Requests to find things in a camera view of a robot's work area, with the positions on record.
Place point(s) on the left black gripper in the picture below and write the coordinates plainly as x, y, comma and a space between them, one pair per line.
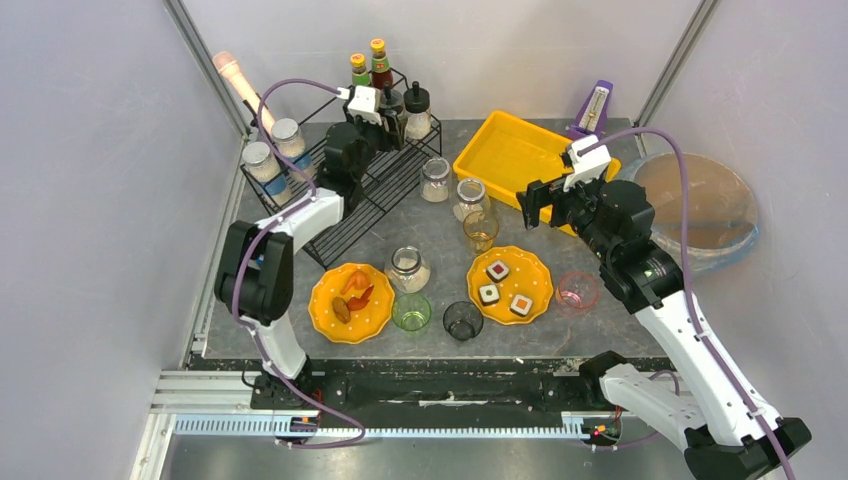
385, 115

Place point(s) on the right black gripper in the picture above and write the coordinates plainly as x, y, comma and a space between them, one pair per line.
547, 201

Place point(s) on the black cap shaker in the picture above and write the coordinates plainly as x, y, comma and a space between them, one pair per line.
392, 105
417, 102

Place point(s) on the green label sauce bottle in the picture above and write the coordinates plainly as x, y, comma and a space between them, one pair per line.
359, 72

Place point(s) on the red label sauce bottle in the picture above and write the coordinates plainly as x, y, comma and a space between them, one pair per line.
381, 71

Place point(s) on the blue band spice jar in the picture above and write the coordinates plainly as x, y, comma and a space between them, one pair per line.
291, 143
261, 163

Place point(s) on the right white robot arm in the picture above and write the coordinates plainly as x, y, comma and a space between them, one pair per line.
726, 430

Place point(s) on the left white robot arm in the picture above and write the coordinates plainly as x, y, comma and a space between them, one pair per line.
255, 277

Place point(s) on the open glass jar back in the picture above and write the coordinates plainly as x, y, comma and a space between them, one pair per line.
435, 180

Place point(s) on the open glass jar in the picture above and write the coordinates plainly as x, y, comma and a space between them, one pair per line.
435, 180
470, 196
407, 270

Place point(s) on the pink glass cup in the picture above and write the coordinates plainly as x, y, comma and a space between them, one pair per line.
576, 293

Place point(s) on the yellow plate with sushi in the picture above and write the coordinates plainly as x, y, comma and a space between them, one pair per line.
529, 276

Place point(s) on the yellow plastic bin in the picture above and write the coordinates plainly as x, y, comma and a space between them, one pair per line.
508, 153

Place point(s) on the purple metronome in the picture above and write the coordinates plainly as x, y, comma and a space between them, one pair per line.
592, 116

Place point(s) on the amber glass cup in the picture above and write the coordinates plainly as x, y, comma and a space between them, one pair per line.
481, 229

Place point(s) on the open glass jar middle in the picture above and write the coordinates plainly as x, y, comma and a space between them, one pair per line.
470, 196

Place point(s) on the red centre sushi piece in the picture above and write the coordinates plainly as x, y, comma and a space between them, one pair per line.
497, 271

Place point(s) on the orange centre sushi piece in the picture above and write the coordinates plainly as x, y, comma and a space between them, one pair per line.
521, 305

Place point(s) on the green centre sushi piece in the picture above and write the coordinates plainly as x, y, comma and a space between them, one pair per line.
489, 294

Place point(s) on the open glass jar front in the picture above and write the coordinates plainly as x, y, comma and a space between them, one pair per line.
407, 270

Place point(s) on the orange chicken wing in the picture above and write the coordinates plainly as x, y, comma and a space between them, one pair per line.
358, 281

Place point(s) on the round bin with plastic liner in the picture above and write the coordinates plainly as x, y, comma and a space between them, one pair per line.
722, 210

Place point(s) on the dark glass cup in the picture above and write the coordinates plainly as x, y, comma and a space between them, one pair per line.
462, 320

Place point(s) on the red chicken wing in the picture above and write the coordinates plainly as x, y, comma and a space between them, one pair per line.
359, 303

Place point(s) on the yellow plate with chicken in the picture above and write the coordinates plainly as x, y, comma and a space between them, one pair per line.
364, 324

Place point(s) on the pink microphone on stand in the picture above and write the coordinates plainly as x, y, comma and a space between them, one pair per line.
229, 69

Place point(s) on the green glass cup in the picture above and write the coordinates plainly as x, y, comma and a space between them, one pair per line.
411, 312

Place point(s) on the brown chicken piece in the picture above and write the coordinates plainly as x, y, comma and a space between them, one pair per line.
341, 310

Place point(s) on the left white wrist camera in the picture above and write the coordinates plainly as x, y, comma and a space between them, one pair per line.
361, 103

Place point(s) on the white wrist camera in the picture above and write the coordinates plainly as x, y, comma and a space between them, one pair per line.
361, 103
589, 160

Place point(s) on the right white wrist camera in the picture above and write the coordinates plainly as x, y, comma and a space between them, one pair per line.
589, 160

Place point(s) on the black wire rack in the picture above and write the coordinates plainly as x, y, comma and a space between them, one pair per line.
389, 178

